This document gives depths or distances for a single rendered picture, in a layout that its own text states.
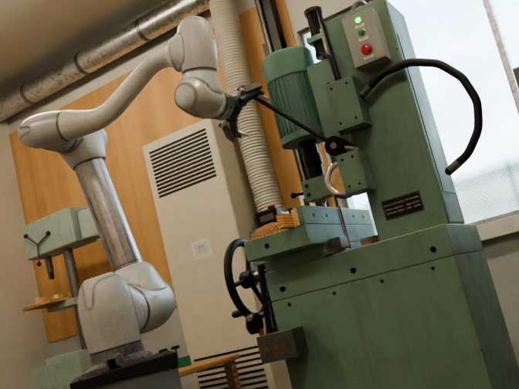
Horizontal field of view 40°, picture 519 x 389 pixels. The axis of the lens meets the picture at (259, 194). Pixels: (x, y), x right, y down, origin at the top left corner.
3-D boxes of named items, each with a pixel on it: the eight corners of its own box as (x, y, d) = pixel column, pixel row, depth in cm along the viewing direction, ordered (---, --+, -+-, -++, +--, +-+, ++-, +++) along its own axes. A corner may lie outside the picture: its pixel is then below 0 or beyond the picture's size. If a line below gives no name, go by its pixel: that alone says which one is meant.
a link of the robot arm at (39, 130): (53, 103, 218) (81, 108, 231) (7, 112, 225) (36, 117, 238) (57, 145, 217) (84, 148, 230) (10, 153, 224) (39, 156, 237)
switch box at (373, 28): (361, 72, 220) (347, 24, 222) (391, 60, 215) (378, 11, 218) (354, 68, 214) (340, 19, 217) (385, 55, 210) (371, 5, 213)
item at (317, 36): (320, 62, 243) (307, 17, 245) (341, 54, 239) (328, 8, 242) (310, 58, 235) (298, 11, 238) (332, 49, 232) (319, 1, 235)
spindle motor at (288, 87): (296, 153, 251) (274, 70, 256) (341, 136, 243) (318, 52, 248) (273, 148, 235) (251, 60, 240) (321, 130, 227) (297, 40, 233)
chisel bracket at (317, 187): (314, 207, 241) (308, 183, 242) (352, 195, 235) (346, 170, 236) (305, 207, 234) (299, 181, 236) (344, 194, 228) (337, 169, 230)
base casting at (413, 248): (326, 291, 258) (319, 265, 259) (484, 250, 233) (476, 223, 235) (269, 302, 218) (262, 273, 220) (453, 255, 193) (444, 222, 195)
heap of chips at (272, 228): (259, 241, 223) (257, 229, 223) (300, 229, 217) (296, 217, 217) (245, 241, 215) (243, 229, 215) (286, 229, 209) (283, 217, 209)
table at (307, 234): (302, 261, 271) (298, 245, 272) (377, 240, 258) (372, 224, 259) (220, 269, 217) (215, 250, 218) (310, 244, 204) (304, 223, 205)
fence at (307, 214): (368, 225, 259) (364, 211, 260) (372, 224, 258) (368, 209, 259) (300, 224, 206) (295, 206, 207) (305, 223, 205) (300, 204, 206)
